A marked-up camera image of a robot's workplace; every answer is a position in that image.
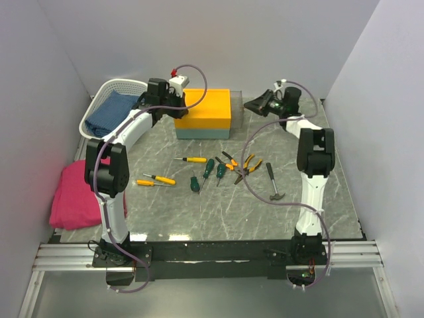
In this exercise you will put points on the pink folded cloth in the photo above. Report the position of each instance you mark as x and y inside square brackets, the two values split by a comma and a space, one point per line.
[74, 205]

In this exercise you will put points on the aluminium rail frame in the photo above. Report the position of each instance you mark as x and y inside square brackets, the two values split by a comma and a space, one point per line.
[78, 257]

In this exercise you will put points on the white plastic basket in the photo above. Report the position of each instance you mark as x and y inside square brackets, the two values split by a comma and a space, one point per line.
[122, 86]

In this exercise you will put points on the clear plastic drawer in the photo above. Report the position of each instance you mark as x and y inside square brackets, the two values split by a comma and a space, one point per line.
[237, 110]

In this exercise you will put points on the yellow screwdriver lower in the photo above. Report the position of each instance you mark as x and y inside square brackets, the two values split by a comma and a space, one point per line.
[149, 183]

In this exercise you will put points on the orange black long-nose pliers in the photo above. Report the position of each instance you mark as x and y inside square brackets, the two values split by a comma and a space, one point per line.
[246, 168]

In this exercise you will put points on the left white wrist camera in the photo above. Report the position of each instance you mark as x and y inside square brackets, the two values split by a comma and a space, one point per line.
[178, 82]

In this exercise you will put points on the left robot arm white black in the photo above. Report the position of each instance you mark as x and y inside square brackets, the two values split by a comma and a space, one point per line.
[107, 173]

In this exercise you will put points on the yellow screwdriver middle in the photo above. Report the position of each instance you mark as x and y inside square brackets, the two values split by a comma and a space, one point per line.
[162, 179]

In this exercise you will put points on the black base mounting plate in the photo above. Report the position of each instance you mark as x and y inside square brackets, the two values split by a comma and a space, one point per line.
[210, 259]

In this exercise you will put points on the orange black pliers small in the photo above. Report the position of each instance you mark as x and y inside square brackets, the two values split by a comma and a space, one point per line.
[232, 165]

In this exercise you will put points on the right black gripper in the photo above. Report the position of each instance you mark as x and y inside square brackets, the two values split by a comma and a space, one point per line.
[260, 105]

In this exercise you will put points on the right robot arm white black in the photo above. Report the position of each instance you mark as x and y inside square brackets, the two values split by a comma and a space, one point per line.
[315, 162]

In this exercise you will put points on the orange grey drawer box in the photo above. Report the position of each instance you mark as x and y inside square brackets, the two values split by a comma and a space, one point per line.
[211, 119]

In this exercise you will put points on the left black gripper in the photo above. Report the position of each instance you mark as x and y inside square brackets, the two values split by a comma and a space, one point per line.
[180, 101]

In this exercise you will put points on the small black hammer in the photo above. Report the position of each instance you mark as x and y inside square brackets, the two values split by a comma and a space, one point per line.
[276, 196]

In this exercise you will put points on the green screwdriver short left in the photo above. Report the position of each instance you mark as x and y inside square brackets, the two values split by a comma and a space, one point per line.
[194, 184]

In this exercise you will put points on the yellow screwdriver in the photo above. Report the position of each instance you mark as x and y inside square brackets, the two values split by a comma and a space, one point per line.
[149, 183]
[162, 179]
[192, 159]

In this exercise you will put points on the blue cloth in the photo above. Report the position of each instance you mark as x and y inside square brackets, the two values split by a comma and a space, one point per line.
[110, 114]

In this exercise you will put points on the green screwdriver long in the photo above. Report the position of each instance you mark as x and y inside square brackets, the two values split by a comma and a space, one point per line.
[208, 169]

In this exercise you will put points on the green screwdriver right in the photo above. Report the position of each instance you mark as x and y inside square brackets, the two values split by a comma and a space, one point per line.
[221, 169]

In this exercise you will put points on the yellow screwdriver upper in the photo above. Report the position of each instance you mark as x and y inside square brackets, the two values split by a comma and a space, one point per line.
[192, 159]

